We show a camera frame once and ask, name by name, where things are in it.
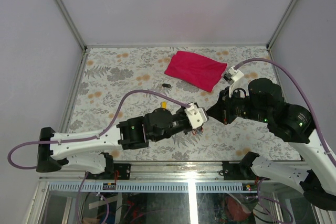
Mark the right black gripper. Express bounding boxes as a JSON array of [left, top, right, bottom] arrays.
[[205, 85, 270, 124]]

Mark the bunch of tagged keys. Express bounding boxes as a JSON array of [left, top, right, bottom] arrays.
[[193, 127, 204, 135]]

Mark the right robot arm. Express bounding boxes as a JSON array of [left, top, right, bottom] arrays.
[[207, 78, 335, 211]]

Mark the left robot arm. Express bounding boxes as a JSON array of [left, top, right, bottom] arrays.
[[36, 104, 208, 179]]

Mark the magenta cloth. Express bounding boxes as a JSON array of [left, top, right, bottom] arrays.
[[164, 51, 227, 92]]

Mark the black key tag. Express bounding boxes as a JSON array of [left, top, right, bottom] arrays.
[[162, 83, 171, 88]]

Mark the floral table mat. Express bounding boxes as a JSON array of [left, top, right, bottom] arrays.
[[67, 47, 300, 161]]

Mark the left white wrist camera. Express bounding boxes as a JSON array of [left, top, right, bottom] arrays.
[[184, 103, 208, 130]]

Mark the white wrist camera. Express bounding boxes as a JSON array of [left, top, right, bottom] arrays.
[[223, 67, 245, 98], [184, 103, 208, 130]]

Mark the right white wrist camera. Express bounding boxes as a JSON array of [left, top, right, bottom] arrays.
[[223, 67, 245, 98]]

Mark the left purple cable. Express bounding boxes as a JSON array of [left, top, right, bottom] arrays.
[[7, 90, 192, 169]]

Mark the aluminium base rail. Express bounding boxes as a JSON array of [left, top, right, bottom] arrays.
[[41, 161, 310, 182]]

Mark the white slotted cable duct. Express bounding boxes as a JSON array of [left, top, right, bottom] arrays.
[[49, 182, 244, 193]]

